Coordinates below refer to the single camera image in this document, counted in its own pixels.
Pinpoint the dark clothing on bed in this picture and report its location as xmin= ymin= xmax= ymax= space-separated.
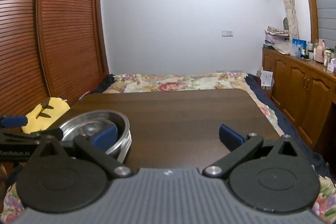
xmin=91 ymin=74 xmax=115 ymax=94

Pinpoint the wooden louvered wardrobe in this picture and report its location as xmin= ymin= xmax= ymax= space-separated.
xmin=1 ymin=0 xmax=108 ymax=116

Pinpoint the pink bottle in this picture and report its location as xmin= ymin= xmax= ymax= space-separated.
xmin=315 ymin=39 xmax=325 ymax=63

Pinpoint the white paper card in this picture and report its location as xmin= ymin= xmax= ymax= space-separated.
xmin=260 ymin=70 xmax=273 ymax=88

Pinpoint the blue box on sideboard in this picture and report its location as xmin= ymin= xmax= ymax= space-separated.
xmin=292 ymin=39 xmax=307 ymax=58

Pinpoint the floral bed quilt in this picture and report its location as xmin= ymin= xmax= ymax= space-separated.
xmin=1 ymin=73 xmax=335 ymax=223

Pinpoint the large steel bowl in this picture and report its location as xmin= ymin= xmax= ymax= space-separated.
xmin=60 ymin=110 xmax=132 ymax=163

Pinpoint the white wall switch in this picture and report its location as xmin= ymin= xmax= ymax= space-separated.
xmin=222 ymin=30 xmax=233 ymax=37

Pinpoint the wooden sideboard cabinet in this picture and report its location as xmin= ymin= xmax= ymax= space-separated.
xmin=262 ymin=48 xmax=335 ymax=153

